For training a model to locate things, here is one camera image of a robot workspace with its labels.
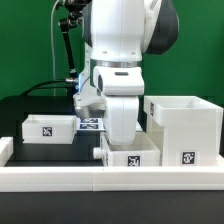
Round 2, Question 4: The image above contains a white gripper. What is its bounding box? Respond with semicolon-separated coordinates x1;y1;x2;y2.
103;96;139;145

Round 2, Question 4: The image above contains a white front drawer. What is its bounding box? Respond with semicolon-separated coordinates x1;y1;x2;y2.
93;132;160;167

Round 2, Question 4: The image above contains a white drawer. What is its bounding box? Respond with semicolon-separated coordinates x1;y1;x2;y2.
22;115;77;144
93;132;160;167

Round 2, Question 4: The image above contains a white drawer cabinet box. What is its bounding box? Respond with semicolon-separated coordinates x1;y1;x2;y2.
144;96;223;166

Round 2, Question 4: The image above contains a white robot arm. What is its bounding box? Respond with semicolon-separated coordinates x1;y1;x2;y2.
74;0;179;145

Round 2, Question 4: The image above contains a white marker sheet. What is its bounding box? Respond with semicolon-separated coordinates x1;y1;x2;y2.
76;118;106;131

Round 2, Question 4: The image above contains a white front border rail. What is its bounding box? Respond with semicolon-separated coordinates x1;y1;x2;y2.
0;167;224;192

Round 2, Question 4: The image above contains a white border rail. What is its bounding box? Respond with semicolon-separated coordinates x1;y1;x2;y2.
0;167;224;192
0;137;13;167

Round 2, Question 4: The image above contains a black cable bundle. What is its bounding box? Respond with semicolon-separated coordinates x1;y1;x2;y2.
21;79;80;97

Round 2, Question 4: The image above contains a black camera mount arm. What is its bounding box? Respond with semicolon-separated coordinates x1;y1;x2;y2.
56;0;92;80

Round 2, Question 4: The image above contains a white left border rail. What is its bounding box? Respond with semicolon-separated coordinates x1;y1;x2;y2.
0;137;13;167

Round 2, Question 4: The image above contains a white hanging cable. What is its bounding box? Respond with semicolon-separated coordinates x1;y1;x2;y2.
49;0;65;97

